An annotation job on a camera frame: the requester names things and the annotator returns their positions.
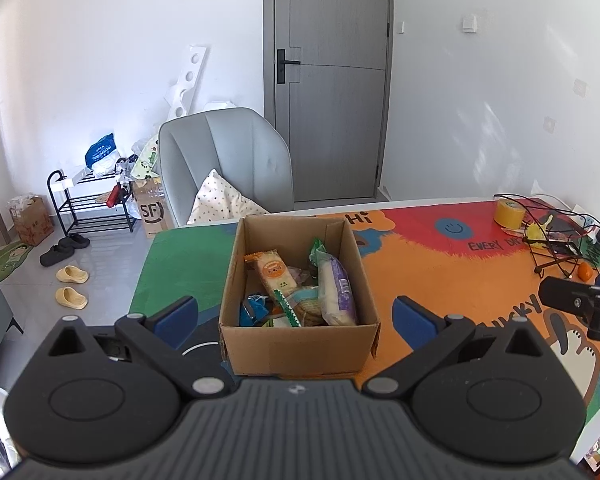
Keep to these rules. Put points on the white wall socket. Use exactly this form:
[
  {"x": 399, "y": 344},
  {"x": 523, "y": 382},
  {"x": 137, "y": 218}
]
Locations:
[
  {"x": 549, "y": 124},
  {"x": 580, "y": 86}
]

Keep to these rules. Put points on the grey door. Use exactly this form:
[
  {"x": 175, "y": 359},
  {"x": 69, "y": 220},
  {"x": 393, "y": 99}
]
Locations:
[{"x": 335, "y": 100}]

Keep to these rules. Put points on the yellow tape roll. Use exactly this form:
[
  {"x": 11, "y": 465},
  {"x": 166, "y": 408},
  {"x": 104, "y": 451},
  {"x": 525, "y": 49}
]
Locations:
[{"x": 509, "y": 215}]

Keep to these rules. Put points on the cream bread packet orange ends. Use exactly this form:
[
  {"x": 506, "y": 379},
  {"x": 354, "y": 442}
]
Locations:
[{"x": 275, "y": 272}]

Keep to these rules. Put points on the blue snack packet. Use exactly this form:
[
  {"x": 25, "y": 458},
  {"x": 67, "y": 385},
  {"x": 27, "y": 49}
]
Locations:
[{"x": 252, "y": 310}]

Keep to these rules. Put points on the black shoe rack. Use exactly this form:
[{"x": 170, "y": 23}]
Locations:
[{"x": 80, "y": 205}]

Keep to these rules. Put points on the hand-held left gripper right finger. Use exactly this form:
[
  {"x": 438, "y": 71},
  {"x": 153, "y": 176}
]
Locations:
[{"x": 414, "y": 321}]

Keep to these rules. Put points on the cardboard box with black print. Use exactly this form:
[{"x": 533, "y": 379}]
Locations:
[{"x": 150, "y": 212}]

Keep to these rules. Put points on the colourful cartoon table mat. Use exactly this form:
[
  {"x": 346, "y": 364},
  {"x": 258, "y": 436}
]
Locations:
[{"x": 430, "y": 280}]

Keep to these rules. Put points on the yellow plastic clip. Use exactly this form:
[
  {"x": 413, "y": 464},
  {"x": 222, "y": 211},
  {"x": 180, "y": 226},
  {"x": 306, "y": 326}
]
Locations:
[{"x": 537, "y": 230}]

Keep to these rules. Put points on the pair of black slippers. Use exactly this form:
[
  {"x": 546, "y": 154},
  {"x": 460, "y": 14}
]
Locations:
[{"x": 62, "y": 251}]

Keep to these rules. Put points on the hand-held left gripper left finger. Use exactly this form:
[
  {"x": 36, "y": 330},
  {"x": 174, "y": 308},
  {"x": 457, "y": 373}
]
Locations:
[{"x": 177, "y": 317}]

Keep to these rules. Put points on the white dotted pillow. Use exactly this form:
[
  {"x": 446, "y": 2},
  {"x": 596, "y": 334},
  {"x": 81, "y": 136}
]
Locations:
[{"x": 220, "y": 202}]

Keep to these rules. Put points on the blue plastic bag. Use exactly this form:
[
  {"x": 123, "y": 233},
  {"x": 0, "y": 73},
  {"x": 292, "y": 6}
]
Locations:
[{"x": 100, "y": 152}]

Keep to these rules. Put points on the brown cardboard box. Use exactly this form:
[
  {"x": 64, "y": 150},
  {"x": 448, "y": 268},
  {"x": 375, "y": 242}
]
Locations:
[{"x": 300, "y": 350}]

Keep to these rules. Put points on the small printed cardboard box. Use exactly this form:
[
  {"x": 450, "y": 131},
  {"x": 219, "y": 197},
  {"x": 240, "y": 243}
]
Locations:
[{"x": 30, "y": 222}]

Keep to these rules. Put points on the grey upholstered chair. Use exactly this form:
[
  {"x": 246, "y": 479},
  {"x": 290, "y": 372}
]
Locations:
[{"x": 240, "y": 150}]

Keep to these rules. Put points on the green floor mat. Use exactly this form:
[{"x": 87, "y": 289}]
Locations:
[{"x": 10, "y": 262}]

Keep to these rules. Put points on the green and white bag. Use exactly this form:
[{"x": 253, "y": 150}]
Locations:
[{"x": 145, "y": 160}]

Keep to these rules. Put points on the clear cracker packet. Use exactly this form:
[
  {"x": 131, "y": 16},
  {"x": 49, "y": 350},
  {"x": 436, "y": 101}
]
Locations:
[{"x": 300, "y": 276}]

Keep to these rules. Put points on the white foam board with holes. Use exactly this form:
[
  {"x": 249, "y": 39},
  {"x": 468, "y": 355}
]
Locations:
[{"x": 187, "y": 80}]

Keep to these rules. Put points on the purple snack packet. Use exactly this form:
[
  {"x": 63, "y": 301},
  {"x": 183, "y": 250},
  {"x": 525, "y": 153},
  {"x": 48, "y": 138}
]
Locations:
[{"x": 336, "y": 290}]

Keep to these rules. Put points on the orange fruit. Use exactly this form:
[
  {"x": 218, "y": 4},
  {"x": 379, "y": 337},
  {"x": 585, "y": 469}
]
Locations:
[{"x": 585, "y": 272}]

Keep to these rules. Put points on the white wall switch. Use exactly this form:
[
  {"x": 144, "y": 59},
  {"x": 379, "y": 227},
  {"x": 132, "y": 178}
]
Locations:
[{"x": 470, "y": 23}]

